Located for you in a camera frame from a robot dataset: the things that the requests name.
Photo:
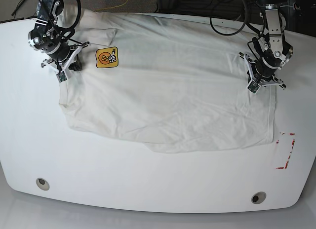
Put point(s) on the red tape rectangle marking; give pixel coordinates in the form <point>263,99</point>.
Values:
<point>284,147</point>

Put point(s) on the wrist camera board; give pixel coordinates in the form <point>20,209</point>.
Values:
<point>61,76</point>
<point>253,87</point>

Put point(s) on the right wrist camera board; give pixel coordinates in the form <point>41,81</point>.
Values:
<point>61,76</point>

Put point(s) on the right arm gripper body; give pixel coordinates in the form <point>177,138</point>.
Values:
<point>53,40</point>

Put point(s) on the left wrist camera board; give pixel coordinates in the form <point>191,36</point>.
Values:
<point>253,87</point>

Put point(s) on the white printed t-shirt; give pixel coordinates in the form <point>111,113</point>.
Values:
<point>174,85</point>

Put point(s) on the right table cable grommet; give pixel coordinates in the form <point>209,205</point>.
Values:
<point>258,197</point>

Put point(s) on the left table cable grommet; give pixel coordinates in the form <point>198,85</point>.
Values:
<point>42,184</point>

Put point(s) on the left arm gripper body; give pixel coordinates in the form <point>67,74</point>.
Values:
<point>272,51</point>

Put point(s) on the table cable grommet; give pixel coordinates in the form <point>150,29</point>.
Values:
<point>42,184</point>
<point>258,197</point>

